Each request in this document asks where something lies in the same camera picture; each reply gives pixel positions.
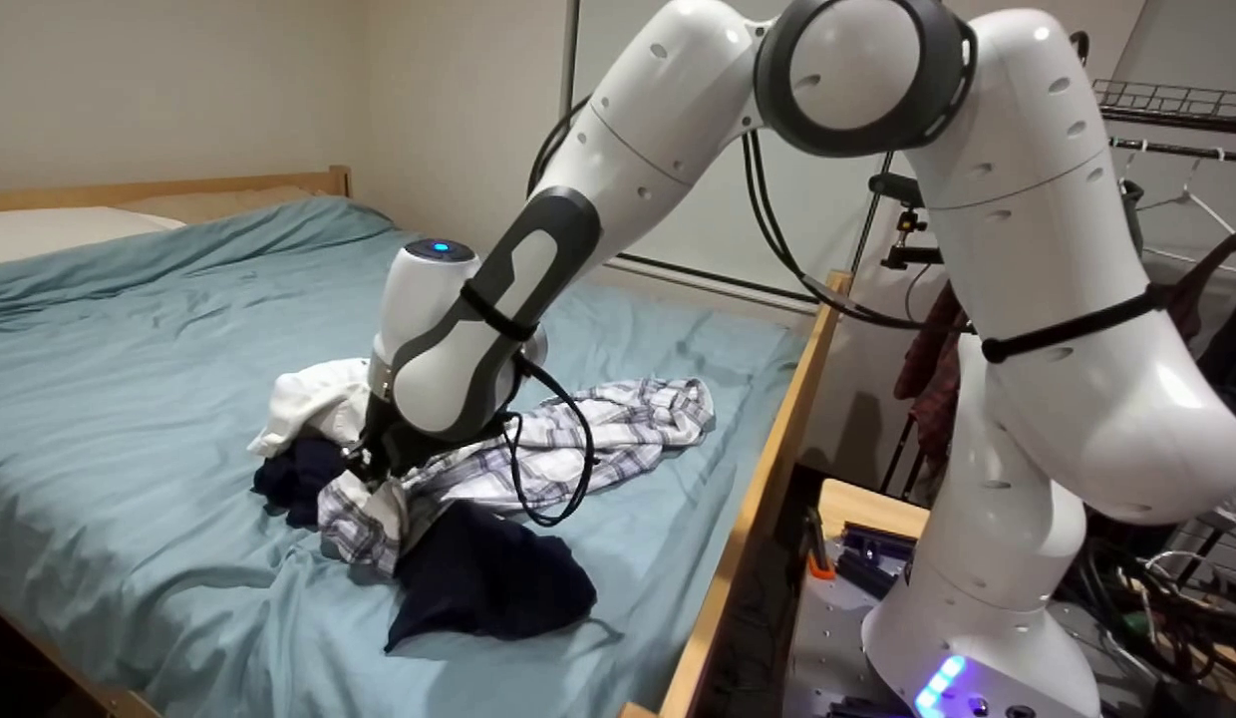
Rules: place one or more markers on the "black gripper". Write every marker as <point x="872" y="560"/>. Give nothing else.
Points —
<point x="389" y="453"/>

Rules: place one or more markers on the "checked white blue trousers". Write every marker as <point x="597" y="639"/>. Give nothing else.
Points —
<point x="538" y="469"/>

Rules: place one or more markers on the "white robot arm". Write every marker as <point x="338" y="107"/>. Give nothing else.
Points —
<point x="1074" y="386"/>

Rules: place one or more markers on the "white folded garment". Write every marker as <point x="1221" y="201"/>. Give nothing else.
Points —
<point x="326" y="396"/>

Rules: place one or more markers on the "dark navy garment under white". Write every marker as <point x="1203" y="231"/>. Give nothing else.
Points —
<point x="296" y="478"/>

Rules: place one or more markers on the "navy blue garment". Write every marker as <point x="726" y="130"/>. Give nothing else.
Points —
<point x="478" y="572"/>

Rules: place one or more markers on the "light blue bed sheet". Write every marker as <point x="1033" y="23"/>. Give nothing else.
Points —
<point x="153" y="400"/>

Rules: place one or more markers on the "white pillow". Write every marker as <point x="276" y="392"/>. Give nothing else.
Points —
<point x="59" y="231"/>

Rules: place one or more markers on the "wooden side table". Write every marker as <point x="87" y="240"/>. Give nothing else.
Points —
<point x="860" y="535"/>

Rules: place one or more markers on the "wooden bed frame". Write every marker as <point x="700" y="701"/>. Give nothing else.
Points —
<point x="750" y="503"/>

